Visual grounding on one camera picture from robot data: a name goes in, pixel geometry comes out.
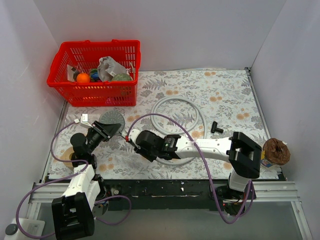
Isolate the grey shower head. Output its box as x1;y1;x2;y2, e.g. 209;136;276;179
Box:
99;110;127;139

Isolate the grey shower hose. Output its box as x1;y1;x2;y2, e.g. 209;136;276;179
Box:
150;96;208;166

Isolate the black pipe fitting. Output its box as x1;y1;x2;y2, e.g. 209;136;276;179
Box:
210;121;224;134

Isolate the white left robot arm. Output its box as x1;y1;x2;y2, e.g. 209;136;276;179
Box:
51;121;122;240

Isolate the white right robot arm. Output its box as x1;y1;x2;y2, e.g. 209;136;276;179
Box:
128;129;262;199

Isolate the brown tape roll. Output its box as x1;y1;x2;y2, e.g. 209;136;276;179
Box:
60;147;74;171

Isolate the floral table mat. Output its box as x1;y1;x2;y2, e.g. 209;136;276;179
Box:
48;69;272;180

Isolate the green round fruit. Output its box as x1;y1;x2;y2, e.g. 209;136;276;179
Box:
111;73;133;82

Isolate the orange fruit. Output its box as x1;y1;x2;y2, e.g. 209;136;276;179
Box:
76;73;91;84

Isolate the crumpled grey paper bag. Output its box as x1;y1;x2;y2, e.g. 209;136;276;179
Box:
97;56;127;82

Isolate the red plastic basket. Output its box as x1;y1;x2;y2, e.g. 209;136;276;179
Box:
46;39;141;107

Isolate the white box device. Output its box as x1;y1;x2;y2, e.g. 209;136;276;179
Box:
4;218;45;240

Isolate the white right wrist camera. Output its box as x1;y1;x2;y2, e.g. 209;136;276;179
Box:
125;128;141;146

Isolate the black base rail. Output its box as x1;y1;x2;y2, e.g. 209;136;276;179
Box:
93;179;284;211

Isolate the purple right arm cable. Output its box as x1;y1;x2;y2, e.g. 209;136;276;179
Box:
127;113;256;224

